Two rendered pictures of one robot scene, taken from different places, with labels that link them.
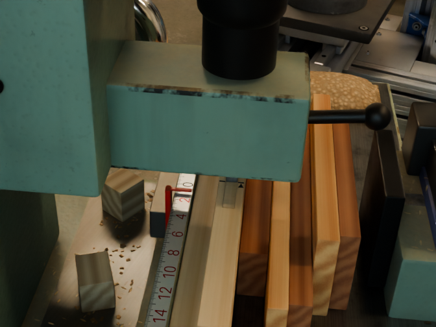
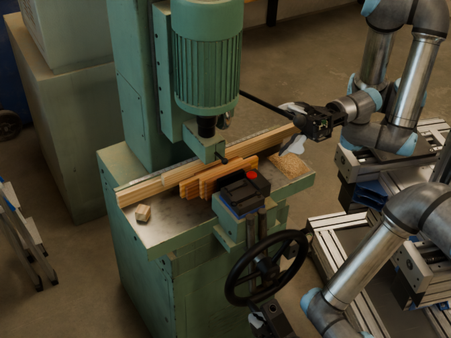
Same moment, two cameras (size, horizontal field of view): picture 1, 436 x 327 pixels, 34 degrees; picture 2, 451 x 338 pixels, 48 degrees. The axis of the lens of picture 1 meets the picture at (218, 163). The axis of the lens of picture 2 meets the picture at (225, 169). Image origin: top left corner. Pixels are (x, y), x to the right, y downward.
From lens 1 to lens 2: 120 cm
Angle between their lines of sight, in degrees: 40
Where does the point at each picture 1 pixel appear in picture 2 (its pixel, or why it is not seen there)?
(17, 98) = (164, 116)
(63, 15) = (168, 106)
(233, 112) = (196, 141)
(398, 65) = (405, 183)
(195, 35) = not seen: outside the picture
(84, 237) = not seen: hidden behind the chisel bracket
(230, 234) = (188, 166)
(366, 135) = (279, 178)
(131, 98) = (184, 127)
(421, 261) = (214, 196)
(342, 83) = (290, 161)
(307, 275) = (195, 184)
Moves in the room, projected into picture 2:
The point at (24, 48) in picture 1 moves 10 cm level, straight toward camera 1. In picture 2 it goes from (164, 108) to (141, 125)
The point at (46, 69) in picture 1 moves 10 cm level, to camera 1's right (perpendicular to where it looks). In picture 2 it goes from (166, 114) to (185, 131)
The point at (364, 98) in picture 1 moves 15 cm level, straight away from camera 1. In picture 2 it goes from (291, 169) to (331, 157)
